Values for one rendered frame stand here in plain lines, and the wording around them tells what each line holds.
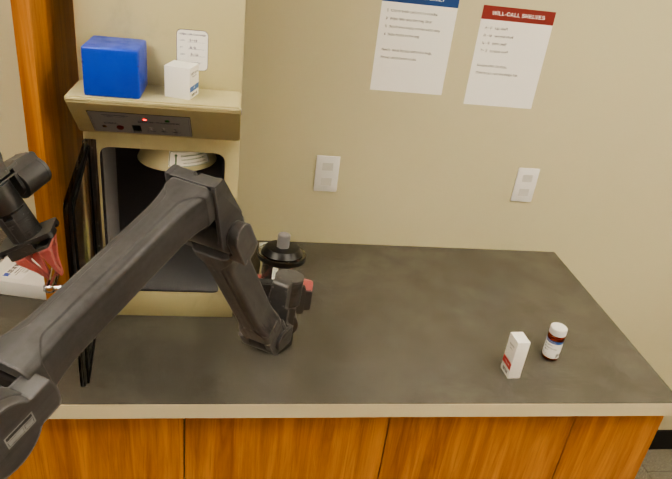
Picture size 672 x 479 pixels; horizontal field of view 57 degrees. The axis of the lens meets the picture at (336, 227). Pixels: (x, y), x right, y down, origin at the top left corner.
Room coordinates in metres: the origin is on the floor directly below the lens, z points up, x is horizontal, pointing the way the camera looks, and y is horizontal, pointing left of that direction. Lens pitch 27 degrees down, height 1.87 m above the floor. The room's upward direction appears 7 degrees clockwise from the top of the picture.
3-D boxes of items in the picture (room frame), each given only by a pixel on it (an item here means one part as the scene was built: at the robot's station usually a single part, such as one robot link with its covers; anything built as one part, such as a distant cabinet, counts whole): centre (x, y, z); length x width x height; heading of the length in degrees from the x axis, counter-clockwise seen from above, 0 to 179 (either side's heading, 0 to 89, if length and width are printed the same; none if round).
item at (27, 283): (1.29, 0.76, 0.96); 0.16 x 0.12 x 0.04; 89
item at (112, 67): (1.16, 0.45, 1.56); 0.10 x 0.10 x 0.09; 10
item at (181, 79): (1.18, 0.33, 1.54); 0.05 x 0.05 x 0.06; 85
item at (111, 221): (1.35, 0.41, 1.19); 0.26 x 0.24 x 0.35; 100
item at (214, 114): (1.17, 0.37, 1.46); 0.32 x 0.11 x 0.10; 100
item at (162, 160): (1.33, 0.38, 1.34); 0.18 x 0.18 x 0.05
